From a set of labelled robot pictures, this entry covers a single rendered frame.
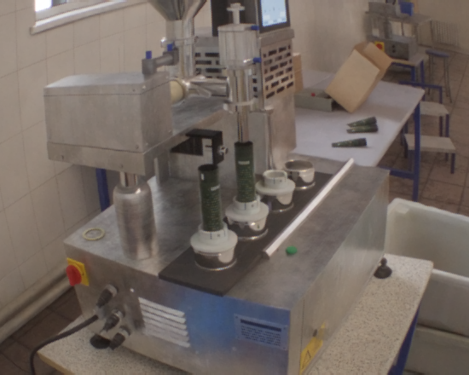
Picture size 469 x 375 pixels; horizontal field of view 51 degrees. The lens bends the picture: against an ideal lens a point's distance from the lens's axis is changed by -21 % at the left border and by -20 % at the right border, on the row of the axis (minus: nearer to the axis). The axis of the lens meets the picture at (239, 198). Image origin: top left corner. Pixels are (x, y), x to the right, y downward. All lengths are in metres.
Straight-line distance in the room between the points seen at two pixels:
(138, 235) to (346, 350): 0.50
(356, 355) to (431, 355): 0.68
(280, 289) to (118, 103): 0.38
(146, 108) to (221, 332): 0.38
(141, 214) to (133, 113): 0.18
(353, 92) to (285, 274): 1.82
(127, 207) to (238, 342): 0.29
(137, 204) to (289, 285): 0.27
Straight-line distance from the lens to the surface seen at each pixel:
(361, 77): 2.65
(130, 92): 0.89
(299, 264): 0.97
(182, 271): 0.95
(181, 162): 1.29
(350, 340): 1.22
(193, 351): 1.03
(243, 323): 0.92
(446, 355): 1.80
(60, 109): 1.02
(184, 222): 1.12
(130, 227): 0.99
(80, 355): 1.23
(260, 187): 1.11
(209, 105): 1.13
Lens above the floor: 1.52
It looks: 25 degrees down
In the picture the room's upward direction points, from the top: 3 degrees counter-clockwise
